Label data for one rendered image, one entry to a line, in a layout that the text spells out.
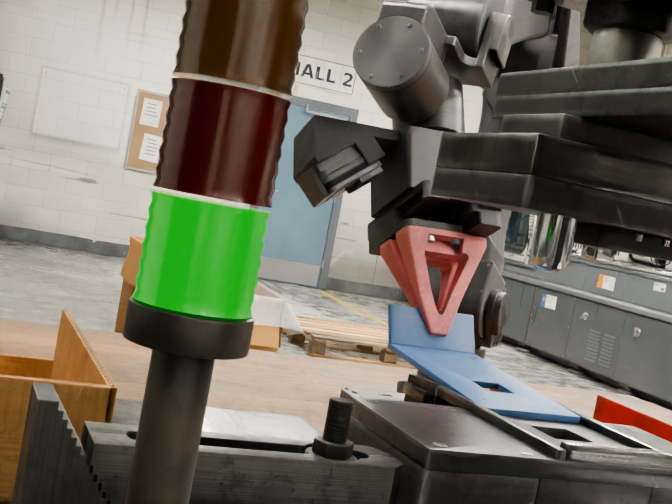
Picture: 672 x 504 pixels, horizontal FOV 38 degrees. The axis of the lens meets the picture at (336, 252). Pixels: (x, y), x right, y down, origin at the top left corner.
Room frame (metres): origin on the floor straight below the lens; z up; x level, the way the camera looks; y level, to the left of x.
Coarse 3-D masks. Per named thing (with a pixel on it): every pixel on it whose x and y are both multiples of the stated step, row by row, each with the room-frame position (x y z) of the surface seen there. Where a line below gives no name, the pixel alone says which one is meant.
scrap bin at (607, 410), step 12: (600, 396) 0.90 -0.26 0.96; (600, 408) 0.90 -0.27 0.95; (612, 408) 0.88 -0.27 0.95; (624, 408) 0.87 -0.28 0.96; (600, 420) 0.89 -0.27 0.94; (612, 420) 0.88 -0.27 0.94; (624, 420) 0.86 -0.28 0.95; (636, 420) 0.85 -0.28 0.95; (648, 420) 0.84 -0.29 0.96; (660, 420) 0.82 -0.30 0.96; (648, 432) 0.83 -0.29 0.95; (660, 432) 0.82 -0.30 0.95
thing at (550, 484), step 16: (352, 416) 0.54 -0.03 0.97; (352, 432) 0.54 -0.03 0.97; (368, 432) 0.52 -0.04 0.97; (384, 448) 0.50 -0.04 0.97; (416, 464) 0.47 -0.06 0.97; (416, 480) 0.46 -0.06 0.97; (432, 480) 0.46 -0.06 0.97; (448, 480) 0.46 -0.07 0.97; (464, 480) 0.47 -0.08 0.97; (480, 480) 0.47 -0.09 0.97; (496, 480) 0.47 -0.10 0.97; (512, 480) 0.48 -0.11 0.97; (528, 480) 0.48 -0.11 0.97; (544, 480) 0.48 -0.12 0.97; (560, 480) 0.49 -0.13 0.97; (400, 496) 0.47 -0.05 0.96; (416, 496) 0.46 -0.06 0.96; (432, 496) 0.46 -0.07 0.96; (448, 496) 0.46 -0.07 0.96; (464, 496) 0.47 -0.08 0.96; (480, 496) 0.47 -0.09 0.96; (496, 496) 0.47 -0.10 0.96; (512, 496) 0.48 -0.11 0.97; (528, 496) 0.48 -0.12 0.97; (544, 496) 0.48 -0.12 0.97; (560, 496) 0.49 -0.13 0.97; (576, 496) 0.49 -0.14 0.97; (592, 496) 0.49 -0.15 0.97; (608, 496) 0.50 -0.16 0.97; (624, 496) 0.50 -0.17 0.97; (640, 496) 0.51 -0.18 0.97; (656, 496) 0.51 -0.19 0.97
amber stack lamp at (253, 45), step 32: (192, 0) 0.30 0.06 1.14; (224, 0) 0.29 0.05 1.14; (256, 0) 0.29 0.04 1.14; (288, 0) 0.30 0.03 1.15; (192, 32) 0.29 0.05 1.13; (224, 32) 0.29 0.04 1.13; (256, 32) 0.29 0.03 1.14; (288, 32) 0.30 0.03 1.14; (192, 64) 0.29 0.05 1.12; (224, 64) 0.29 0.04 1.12; (256, 64) 0.29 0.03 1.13; (288, 64) 0.30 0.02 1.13; (288, 96) 0.31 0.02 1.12
